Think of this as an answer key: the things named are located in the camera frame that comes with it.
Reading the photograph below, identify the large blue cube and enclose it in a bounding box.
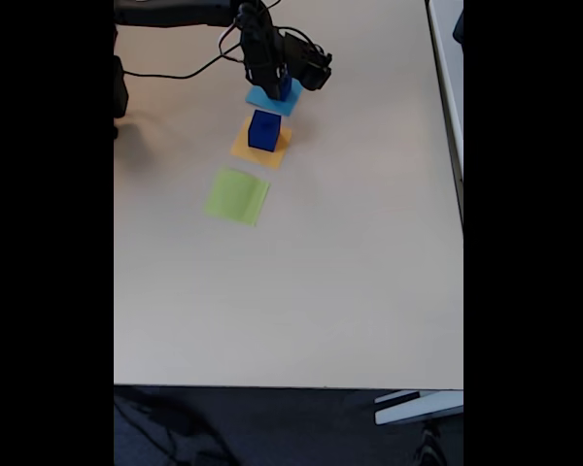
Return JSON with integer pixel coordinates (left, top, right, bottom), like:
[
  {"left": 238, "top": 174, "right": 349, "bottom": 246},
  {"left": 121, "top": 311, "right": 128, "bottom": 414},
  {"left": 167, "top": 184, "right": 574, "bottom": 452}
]
[{"left": 247, "top": 109, "right": 281, "bottom": 153}]

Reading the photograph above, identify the orange paper square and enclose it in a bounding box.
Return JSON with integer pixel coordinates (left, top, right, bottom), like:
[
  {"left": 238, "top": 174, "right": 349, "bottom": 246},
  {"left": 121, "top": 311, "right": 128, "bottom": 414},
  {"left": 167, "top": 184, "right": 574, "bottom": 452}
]
[{"left": 229, "top": 115, "right": 293, "bottom": 171}]

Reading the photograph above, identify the black camera box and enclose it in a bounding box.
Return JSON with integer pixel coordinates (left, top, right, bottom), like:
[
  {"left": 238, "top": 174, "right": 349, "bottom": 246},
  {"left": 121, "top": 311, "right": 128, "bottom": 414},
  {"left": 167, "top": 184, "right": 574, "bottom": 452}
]
[{"left": 281, "top": 32, "right": 333, "bottom": 92}]

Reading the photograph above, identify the white table foot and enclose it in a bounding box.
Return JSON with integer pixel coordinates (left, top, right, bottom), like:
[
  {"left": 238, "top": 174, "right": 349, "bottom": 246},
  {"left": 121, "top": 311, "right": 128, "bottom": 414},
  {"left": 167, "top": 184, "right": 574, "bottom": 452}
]
[{"left": 373, "top": 389, "right": 464, "bottom": 426}]

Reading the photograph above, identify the white side table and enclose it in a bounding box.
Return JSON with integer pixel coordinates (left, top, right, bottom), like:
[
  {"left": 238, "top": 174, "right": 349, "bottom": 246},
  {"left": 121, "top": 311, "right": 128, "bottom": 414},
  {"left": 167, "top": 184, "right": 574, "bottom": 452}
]
[{"left": 425, "top": 0, "right": 464, "bottom": 234}]

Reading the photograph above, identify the blue paper square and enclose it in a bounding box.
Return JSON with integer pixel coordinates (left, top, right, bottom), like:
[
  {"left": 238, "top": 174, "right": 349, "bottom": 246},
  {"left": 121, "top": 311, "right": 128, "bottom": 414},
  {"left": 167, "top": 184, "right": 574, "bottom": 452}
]
[{"left": 245, "top": 77, "right": 305, "bottom": 117}]

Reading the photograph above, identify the green paper square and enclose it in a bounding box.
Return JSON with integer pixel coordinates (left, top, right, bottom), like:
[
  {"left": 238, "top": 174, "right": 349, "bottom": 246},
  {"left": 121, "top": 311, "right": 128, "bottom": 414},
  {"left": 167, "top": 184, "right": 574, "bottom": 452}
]
[{"left": 202, "top": 167, "right": 271, "bottom": 228}]

